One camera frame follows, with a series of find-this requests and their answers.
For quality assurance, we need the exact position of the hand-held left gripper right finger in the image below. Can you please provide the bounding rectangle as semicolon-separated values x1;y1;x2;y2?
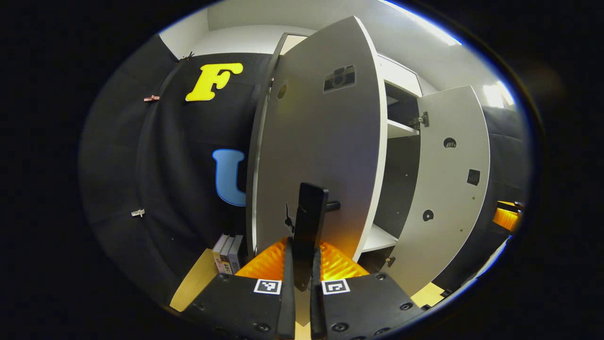
309;242;425;340

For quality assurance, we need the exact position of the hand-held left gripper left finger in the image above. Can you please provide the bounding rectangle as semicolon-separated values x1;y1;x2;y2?
182;236;297;340

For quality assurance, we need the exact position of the cabinet door with headphone sticker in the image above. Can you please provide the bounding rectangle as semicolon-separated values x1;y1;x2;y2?
385;85;491;297

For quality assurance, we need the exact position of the black door handle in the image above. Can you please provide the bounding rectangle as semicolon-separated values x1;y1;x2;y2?
285;183;341;292

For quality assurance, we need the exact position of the beige double-door shoe cabinet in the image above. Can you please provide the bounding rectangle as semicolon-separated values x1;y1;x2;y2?
245;32;423;274

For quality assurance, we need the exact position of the cabinet door with camera sticker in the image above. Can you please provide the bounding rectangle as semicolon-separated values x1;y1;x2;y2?
245;16;388;265

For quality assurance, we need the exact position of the white cabinet shelf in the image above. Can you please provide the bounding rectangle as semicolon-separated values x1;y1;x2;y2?
361;223;399;254
387;118;420;140

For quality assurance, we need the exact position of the upright book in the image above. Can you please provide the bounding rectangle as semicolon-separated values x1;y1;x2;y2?
212;234;229;274
228;235;244;274
220;235;236;275

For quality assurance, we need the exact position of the short ceiling light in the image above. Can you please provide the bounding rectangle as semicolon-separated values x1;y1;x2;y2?
482;81;516;108

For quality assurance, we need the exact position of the black backdrop cloth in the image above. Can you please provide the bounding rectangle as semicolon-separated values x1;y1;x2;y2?
78;33;531;307

